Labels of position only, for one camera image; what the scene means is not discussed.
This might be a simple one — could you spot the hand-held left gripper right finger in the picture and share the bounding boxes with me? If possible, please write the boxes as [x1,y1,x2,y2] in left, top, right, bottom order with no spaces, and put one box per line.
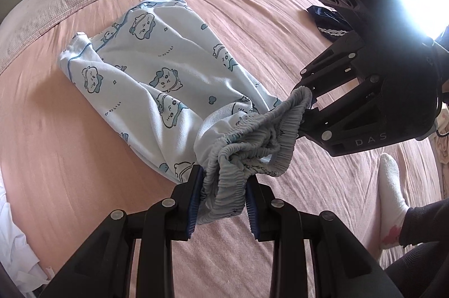
[246,175,404,298]

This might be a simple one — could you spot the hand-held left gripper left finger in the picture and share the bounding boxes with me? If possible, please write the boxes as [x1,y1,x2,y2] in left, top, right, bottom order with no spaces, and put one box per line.
[40,165,205,298]

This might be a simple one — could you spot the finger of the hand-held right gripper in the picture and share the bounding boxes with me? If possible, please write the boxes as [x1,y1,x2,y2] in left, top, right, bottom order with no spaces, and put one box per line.
[299,33,370,98]
[297,72,390,159]

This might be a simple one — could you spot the light blue printed pajama pants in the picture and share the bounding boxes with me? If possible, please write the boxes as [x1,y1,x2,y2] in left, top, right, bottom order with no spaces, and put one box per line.
[59,0,313,227]

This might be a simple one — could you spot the navy striped garment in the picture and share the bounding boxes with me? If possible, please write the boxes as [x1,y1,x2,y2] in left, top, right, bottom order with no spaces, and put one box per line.
[306,5,352,43]

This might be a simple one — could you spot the person's white sock foot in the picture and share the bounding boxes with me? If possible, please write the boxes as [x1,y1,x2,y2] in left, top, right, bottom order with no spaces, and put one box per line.
[377,153,409,249]

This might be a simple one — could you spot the person's black trouser leg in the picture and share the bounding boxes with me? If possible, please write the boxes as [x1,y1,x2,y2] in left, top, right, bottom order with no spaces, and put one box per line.
[384,201,449,298]

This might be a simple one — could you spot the white cloth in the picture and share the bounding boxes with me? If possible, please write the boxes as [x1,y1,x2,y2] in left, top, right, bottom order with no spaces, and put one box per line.
[0,175,54,298]

